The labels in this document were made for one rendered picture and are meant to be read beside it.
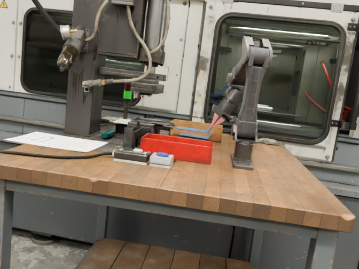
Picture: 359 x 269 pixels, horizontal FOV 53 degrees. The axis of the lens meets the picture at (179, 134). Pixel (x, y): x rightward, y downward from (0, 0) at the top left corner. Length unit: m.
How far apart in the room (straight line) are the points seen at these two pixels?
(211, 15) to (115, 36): 0.74
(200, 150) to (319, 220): 0.47
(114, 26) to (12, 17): 1.15
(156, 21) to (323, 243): 0.97
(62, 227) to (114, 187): 1.56
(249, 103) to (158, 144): 0.35
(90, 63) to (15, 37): 1.07
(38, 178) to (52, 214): 1.48
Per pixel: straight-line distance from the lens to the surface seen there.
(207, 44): 2.04
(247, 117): 1.30
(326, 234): 1.00
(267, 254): 2.26
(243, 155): 1.30
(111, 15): 1.48
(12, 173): 1.05
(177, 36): 2.12
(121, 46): 1.46
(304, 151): 2.08
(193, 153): 1.23
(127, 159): 1.13
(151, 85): 1.38
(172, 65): 2.11
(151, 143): 1.24
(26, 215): 2.58
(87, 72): 1.49
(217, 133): 1.71
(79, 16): 1.52
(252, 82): 1.29
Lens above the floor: 1.18
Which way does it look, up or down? 9 degrees down
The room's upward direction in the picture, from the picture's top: 7 degrees clockwise
